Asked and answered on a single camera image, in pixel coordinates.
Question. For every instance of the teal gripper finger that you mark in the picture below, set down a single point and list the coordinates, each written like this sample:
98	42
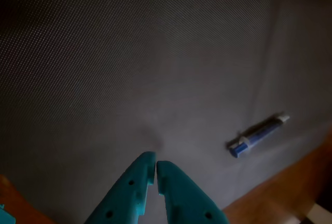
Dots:
181	198
122	198

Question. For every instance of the dark grey table mat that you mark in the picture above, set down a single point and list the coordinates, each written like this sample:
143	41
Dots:
103	66

